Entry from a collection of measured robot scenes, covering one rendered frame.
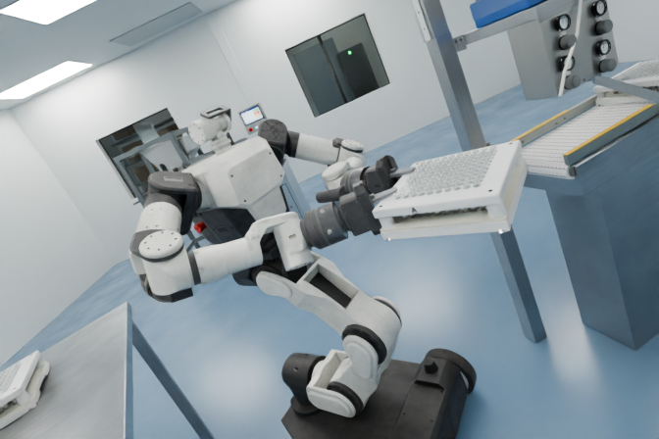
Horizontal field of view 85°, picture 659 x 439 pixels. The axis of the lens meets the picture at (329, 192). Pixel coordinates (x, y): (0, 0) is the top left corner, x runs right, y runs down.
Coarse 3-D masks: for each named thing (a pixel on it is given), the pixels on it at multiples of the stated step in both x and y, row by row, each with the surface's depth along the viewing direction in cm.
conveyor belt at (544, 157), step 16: (592, 112) 131; (608, 112) 125; (624, 112) 120; (560, 128) 130; (576, 128) 124; (592, 128) 118; (528, 144) 129; (544, 144) 123; (560, 144) 118; (576, 144) 113; (528, 160) 117; (544, 160) 112; (560, 160) 108; (560, 176) 106
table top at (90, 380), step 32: (96, 320) 141; (128, 320) 130; (64, 352) 125; (96, 352) 114; (128, 352) 107; (64, 384) 103; (96, 384) 95; (128, 384) 91; (32, 416) 93; (64, 416) 87; (96, 416) 81; (128, 416) 79
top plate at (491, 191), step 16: (512, 144) 74; (432, 160) 86; (496, 160) 70; (512, 160) 68; (496, 176) 63; (448, 192) 66; (464, 192) 63; (480, 192) 61; (496, 192) 58; (384, 208) 72; (400, 208) 69; (416, 208) 67; (432, 208) 65; (448, 208) 64; (464, 208) 62
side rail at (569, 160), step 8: (656, 104) 107; (648, 112) 107; (656, 112) 108; (632, 120) 105; (640, 120) 106; (616, 128) 104; (624, 128) 105; (600, 136) 103; (608, 136) 104; (616, 136) 104; (592, 144) 102; (600, 144) 103; (576, 152) 101; (584, 152) 102; (568, 160) 101; (576, 160) 101
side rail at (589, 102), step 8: (592, 96) 136; (584, 104) 134; (592, 104) 135; (568, 112) 132; (576, 112) 134; (552, 120) 131; (560, 120) 132; (568, 120) 133; (536, 128) 130; (544, 128) 130; (552, 128) 132; (528, 136) 129; (536, 136) 130
